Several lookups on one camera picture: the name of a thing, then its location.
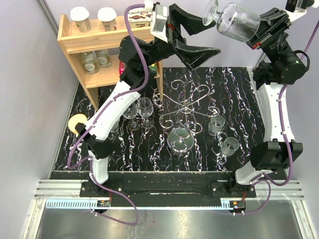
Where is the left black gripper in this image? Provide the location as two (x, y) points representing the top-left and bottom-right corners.
(142, 4), (220, 69)

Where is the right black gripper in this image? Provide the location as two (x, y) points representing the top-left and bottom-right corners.
(229, 7), (292, 64)

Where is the ribbed goblet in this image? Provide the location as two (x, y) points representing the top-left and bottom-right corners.
(202, 0), (261, 42)
(221, 137), (239, 157)
(208, 115), (225, 135)
(111, 118), (120, 133)

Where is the chrome wine glass rack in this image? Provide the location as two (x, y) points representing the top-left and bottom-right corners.
(159, 79), (220, 154)

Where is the round yellow wooden coaster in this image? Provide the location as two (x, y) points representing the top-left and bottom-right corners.
(68, 114), (87, 135)

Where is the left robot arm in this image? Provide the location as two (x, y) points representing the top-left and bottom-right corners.
(75, 2), (221, 197)

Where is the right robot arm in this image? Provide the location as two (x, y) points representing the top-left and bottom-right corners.
(226, 7), (310, 197)

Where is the clear stemmed wine glass right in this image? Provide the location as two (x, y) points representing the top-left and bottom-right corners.
(138, 97), (154, 129)

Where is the clear stemmed wine glass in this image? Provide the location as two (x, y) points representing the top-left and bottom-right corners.
(123, 103), (140, 130)
(138, 97), (154, 129)

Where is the clear stemmed wine glass left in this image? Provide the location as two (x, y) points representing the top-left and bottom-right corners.
(123, 103), (140, 130)

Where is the green Scrub Daddy box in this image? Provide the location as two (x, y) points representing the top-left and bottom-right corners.
(149, 63), (158, 74)

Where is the Chobani yogurt tub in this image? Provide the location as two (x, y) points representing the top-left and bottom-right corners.
(128, 7), (153, 28)

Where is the pink sponge box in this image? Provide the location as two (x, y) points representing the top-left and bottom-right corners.
(119, 61), (126, 75)

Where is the right white lidded cup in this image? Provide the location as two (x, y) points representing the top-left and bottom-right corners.
(98, 7), (117, 31)

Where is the white lidded cup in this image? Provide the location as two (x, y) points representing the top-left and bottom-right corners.
(70, 6), (91, 33)
(98, 7), (117, 31)

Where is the right clear glass bottle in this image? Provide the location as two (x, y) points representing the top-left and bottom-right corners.
(95, 49), (112, 68)

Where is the clear glass bottle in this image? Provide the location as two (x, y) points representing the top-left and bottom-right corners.
(79, 51), (99, 74)
(95, 49), (112, 68)

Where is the left clear glass bottle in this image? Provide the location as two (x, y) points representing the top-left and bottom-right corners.
(79, 51), (99, 74)

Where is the left white lidded cup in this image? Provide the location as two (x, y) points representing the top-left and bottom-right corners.
(70, 6), (91, 33)

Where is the wooden two-tier shelf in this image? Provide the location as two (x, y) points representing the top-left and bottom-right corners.
(57, 3), (164, 111)

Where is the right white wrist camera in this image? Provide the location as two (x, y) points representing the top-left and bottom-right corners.
(285, 0), (319, 22)

